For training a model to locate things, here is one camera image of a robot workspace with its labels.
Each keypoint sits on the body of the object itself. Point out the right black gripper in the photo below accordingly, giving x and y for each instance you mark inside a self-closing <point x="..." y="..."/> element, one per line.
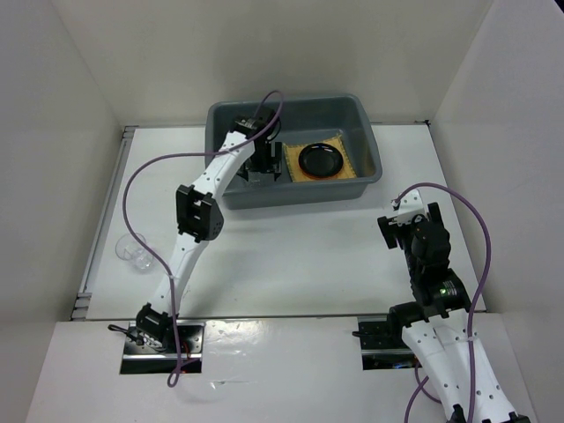
<point x="391" y="232"/>

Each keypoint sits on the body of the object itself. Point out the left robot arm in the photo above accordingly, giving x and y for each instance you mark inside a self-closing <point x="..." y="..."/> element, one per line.
<point x="247" y="147"/>

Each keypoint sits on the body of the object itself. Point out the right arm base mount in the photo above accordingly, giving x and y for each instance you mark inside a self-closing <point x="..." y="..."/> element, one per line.
<point x="379" y="349"/>

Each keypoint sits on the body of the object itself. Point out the orange round plate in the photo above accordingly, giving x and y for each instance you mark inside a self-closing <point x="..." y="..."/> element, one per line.
<point x="311" y="177"/>

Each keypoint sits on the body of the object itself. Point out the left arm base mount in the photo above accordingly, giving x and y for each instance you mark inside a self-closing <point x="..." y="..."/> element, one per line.
<point x="142" y="355"/>

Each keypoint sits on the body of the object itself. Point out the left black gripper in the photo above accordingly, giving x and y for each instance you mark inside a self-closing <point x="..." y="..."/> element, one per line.
<point x="270" y="165"/>

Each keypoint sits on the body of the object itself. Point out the woven bamboo mat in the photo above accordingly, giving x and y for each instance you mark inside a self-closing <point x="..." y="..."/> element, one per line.
<point x="292" y="152"/>

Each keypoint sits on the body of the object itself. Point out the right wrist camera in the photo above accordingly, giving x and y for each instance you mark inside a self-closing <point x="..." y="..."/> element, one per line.
<point x="407" y="208"/>

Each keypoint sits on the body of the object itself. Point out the clear glass dish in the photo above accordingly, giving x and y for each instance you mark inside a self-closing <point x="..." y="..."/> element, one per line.
<point x="259" y="180"/>

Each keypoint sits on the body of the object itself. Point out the grey plastic bin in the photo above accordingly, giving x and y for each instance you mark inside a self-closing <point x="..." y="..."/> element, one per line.
<point x="305" y="120"/>

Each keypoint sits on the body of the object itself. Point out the black round plate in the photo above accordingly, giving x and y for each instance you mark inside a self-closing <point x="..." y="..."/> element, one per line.
<point x="321" y="159"/>

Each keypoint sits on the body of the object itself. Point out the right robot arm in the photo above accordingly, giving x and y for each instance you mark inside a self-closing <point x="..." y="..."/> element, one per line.
<point x="435" y="325"/>

